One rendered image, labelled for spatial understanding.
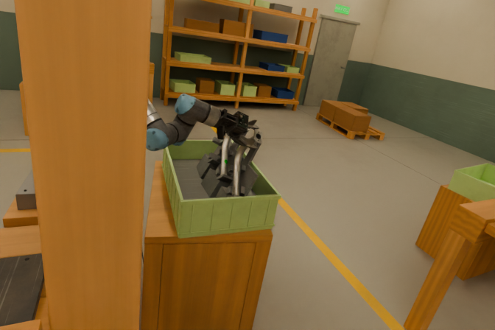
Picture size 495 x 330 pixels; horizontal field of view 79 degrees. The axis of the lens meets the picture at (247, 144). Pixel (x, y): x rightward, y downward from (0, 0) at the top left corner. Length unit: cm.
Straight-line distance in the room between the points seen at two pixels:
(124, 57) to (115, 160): 9
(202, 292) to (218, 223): 36
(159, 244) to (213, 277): 29
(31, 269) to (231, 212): 65
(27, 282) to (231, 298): 85
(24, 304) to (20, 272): 11
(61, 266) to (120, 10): 24
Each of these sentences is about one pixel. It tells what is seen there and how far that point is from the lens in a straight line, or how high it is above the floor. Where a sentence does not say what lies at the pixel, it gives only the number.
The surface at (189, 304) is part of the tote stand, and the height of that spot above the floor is 42.
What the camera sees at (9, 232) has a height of 90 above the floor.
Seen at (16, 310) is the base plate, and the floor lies 90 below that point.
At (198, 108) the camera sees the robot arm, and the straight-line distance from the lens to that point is 108.
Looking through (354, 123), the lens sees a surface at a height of 30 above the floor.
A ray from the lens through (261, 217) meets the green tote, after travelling 131.
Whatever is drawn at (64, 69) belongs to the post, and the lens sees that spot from 27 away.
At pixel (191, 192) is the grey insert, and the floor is 85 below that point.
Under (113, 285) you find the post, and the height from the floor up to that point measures 130.
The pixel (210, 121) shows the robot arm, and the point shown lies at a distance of 110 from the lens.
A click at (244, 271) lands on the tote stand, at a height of 60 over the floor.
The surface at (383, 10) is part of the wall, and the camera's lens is 902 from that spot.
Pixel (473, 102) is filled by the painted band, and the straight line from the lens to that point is 740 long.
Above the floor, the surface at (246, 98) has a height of 24.
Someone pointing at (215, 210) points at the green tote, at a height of 91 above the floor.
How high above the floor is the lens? 158
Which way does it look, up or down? 21 degrees down
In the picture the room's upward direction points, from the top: 10 degrees clockwise
